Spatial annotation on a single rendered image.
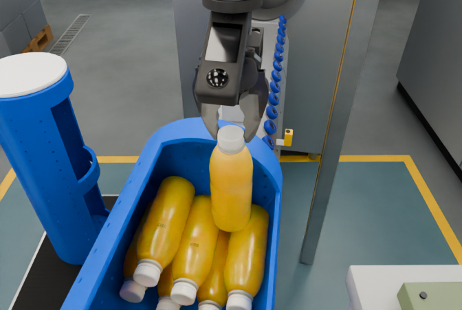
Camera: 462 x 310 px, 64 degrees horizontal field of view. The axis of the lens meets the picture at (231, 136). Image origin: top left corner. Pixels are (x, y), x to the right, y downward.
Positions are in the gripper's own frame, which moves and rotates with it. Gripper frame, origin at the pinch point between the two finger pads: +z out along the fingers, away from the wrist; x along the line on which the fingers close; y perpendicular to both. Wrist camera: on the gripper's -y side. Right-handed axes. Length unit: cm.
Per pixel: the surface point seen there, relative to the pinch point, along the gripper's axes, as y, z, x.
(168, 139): 4.8, 5.7, 11.5
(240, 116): 50, 33, 5
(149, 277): -14.1, 16.8, 10.1
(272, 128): 44, 32, -5
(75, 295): -22.2, 8.1, 15.1
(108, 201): 75, 112, 77
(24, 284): 26, 112, 93
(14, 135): 37, 39, 75
